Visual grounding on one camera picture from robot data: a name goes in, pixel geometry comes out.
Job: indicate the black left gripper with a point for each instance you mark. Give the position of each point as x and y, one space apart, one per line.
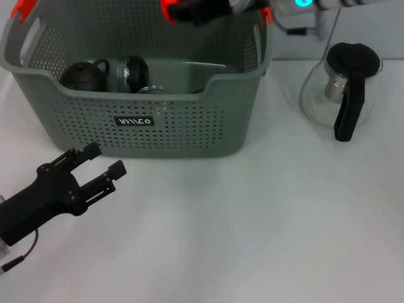
41 202

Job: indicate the orange-red slope brick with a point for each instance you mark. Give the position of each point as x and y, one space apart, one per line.
164 9

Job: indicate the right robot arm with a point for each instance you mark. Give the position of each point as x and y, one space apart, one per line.
331 4

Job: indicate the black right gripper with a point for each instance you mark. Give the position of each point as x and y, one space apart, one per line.
211 11

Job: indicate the dark clay teapot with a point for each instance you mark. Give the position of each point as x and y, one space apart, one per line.
83 79

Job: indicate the grey perforated storage bin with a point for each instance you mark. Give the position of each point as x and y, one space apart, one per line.
158 135

